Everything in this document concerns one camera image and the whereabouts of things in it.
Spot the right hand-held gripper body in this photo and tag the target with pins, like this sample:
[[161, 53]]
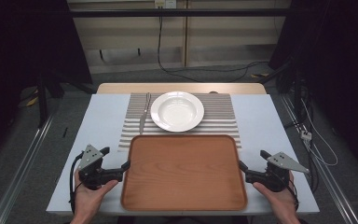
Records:
[[276, 179]]

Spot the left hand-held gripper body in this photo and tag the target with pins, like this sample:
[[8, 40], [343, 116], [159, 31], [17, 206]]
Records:
[[90, 157]]

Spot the brown wooden tray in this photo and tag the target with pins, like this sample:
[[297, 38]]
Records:
[[183, 174]]

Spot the person's right hand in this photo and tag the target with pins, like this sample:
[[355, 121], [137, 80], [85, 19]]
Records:
[[282, 202]]

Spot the person's left hand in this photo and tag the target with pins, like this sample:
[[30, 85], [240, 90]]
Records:
[[88, 200]]

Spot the small black floor object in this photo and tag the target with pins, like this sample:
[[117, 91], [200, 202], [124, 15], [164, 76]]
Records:
[[65, 132]]

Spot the white power adapter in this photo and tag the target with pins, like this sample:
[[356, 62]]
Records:
[[305, 135]]

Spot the silver fork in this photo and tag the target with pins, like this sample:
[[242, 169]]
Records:
[[143, 119]]

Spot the striped placemat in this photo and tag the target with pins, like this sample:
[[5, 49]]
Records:
[[219, 109]]

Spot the black metal stand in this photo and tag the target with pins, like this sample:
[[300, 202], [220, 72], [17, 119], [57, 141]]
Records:
[[42, 99]]

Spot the white round plate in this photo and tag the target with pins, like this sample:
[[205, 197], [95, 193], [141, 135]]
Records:
[[177, 112]]

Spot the yellow floor tape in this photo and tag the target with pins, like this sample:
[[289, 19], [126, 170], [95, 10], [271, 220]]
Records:
[[260, 75]]

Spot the dark curtain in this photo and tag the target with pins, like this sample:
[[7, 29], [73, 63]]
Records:
[[18, 46], [338, 62]]

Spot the black horizontal bar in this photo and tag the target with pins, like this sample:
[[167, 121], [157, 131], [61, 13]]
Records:
[[180, 12]]

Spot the metal floor rail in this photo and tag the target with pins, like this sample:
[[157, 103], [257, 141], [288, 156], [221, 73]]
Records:
[[335, 189], [18, 174]]

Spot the white wall socket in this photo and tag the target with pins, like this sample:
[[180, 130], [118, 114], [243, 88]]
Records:
[[165, 3]]

